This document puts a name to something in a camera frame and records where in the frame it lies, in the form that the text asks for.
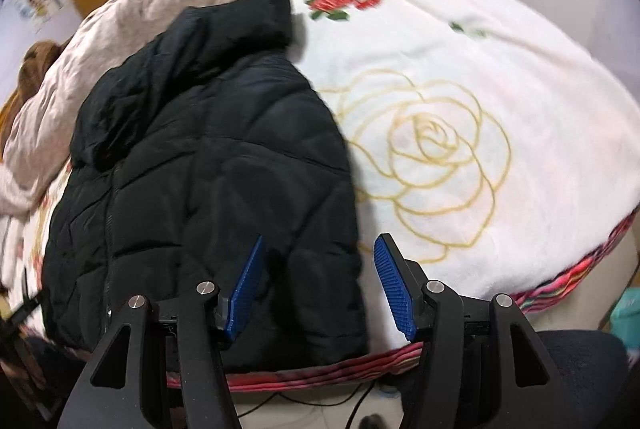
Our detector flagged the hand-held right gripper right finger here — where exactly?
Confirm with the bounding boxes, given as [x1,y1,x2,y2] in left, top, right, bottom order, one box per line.
[373,233,571,429]

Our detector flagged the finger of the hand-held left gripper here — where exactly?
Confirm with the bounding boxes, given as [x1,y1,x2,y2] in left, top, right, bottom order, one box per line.
[0,291,46,335]

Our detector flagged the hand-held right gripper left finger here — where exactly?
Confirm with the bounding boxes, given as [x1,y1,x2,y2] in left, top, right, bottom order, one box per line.
[62,234,266,429]

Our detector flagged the black hooded puffer jacket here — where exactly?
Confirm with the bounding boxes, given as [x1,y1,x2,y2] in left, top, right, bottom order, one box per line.
[42,0,371,372]

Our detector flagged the pink plaid bed sheet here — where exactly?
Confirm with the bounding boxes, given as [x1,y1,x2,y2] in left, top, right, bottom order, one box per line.
[167,214,640,392]

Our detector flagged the wooden headboard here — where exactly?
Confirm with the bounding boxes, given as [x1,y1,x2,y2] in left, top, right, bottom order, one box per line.
[0,89,26,160]

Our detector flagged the person's right leg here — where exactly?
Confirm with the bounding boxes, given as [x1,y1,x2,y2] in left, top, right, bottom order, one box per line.
[535,330,631,429]

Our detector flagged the white rose print blanket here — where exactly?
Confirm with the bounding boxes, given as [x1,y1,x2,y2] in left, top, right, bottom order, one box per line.
[0,0,640,325]

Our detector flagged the teal plastic bag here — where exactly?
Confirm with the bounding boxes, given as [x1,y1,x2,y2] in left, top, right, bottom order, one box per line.
[607,286,640,345]

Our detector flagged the brown fleece blanket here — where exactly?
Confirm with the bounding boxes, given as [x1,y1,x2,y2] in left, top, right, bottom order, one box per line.
[17,40,71,105]

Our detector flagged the black floor cable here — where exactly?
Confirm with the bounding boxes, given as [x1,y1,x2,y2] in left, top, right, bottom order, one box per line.
[235,379,381,429]

